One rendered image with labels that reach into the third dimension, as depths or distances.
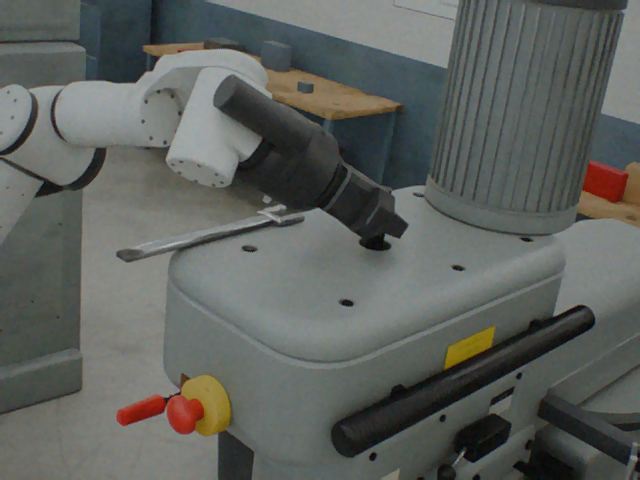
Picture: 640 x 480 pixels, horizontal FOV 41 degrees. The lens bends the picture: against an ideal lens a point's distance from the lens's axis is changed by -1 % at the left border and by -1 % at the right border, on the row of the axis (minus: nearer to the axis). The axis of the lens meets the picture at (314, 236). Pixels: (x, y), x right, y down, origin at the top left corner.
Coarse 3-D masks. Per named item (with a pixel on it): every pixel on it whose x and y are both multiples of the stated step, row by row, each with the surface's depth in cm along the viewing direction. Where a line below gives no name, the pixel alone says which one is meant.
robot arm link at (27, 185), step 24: (0, 96) 93; (24, 96) 91; (0, 120) 91; (24, 120) 90; (0, 144) 90; (0, 168) 94; (0, 192) 95; (24, 192) 97; (48, 192) 101; (0, 216) 97; (0, 240) 99
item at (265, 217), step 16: (272, 208) 101; (224, 224) 95; (240, 224) 95; (256, 224) 96; (288, 224) 99; (160, 240) 89; (176, 240) 89; (192, 240) 90; (208, 240) 92; (128, 256) 84; (144, 256) 86
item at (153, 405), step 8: (176, 392) 97; (144, 400) 94; (152, 400) 95; (160, 400) 95; (168, 400) 96; (128, 408) 93; (136, 408) 93; (144, 408) 94; (152, 408) 94; (160, 408) 95; (120, 416) 92; (128, 416) 92; (136, 416) 93; (144, 416) 94; (152, 416) 95; (128, 424) 93
